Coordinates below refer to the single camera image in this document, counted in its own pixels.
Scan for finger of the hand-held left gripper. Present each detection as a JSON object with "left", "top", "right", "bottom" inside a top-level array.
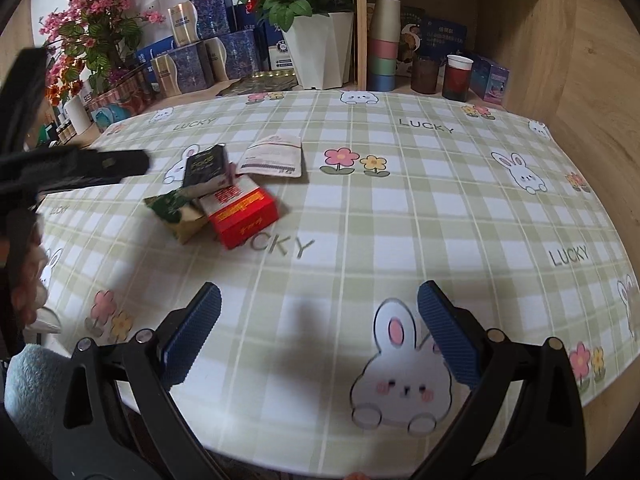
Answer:
[
  {"left": 0, "top": 47, "right": 51, "bottom": 158},
  {"left": 27, "top": 149, "right": 151, "bottom": 195}
]

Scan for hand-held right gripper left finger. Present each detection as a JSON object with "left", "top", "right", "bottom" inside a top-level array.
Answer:
[{"left": 50, "top": 282, "right": 223, "bottom": 480}]

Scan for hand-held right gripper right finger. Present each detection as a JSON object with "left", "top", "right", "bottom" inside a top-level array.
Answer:
[{"left": 417, "top": 280, "right": 586, "bottom": 480}]

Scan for black packet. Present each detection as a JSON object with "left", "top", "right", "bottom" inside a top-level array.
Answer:
[{"left": 181, "top": 144, "right": 228, "bottom": 197}]

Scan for person's left hand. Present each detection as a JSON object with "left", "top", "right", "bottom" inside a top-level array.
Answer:
[{"left": 12, "top": 220, "right": 48, "bottom": 326}]

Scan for orange artificial flowers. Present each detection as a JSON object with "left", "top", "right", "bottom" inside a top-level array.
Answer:
[{"left": 44, "top": 56, "right": 84, "bottom": 107}]

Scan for row of small bottles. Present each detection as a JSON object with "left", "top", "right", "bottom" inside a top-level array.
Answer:
[{"left": 51, "top": 114, "right": 77, "bottom": 144}]

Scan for white ribbed vase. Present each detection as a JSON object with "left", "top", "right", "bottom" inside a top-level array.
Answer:
[{"left": 64, "top": 93, "right": 94, "bottom": 137}]

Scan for colourful corrugated planter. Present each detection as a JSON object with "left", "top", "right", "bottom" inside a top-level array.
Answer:
[{"left": 84, "top": 66, "right": 154, "bottom": 127}]

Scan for green gold packet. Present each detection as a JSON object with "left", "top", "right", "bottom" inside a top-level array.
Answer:
[{"left": 143, "top": 187, "right": 208, "bottom": 245}]

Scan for pink blossom artificial plant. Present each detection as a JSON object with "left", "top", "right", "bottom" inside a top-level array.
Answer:
[{"left": 39, "top": 0, "right": 167, "bottom": 107}]

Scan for green checked bunny tablecloth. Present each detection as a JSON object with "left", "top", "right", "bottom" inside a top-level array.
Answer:
[{"left": 30, "top": 87, "right": 640, "bottom": 467}]

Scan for small red carton box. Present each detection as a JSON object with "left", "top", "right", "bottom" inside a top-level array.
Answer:
[{"left": 199, "top": 184, "right": 281, "bottom": 251}]

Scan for grey fleece clothing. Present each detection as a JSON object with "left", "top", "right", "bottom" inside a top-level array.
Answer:
[{"left": 4, "top": 344, "right": 77, "bottom": 457}]

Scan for white flat packet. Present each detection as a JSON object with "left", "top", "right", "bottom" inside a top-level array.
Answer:
[{"left": 235, "top": 131, "right": 307, "bottom": 179}]

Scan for gold leaf-shaped tray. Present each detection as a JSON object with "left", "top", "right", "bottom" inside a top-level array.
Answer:
[{"left": 216, "top": 71, "right": 302, "bottom": 99}]

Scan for plain dark blue box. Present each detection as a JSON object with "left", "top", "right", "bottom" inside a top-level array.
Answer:
[{"left": 231, "top": 1, "right": 274, "bottom": 32}]

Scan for blue white carton box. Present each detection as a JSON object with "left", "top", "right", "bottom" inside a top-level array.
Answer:
[{"left": 266, "top": 34, "right": 297, "bottom": 73}]

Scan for red cup with white rim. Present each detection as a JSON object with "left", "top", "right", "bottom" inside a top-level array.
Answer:
[{"left": 441, "top": 53, "right": 474, "bottom": 103}]

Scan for small blue purple box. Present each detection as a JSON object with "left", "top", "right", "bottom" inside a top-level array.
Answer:
[{"left": 469, "top": 53, "right": 512, "bottom": 108}]

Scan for dark brown cup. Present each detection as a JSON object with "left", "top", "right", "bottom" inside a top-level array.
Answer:
[{"left": 410, "top": 55, "right": 442, "bottom": 96}]

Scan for red roses in white pot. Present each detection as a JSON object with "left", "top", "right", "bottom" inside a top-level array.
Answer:
[{"left": 232, "top": 0, "right": 357, "bottom": 91}]

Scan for stack of pastel paper cups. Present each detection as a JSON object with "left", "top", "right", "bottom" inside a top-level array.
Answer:
[{"left": 366, "top": 0, "right": 403, "bottom": 93}]

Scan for dark printed box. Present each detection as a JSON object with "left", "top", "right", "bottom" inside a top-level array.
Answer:
[{"left": 397, "top": 5, "right": 469, "bottom": 79}]

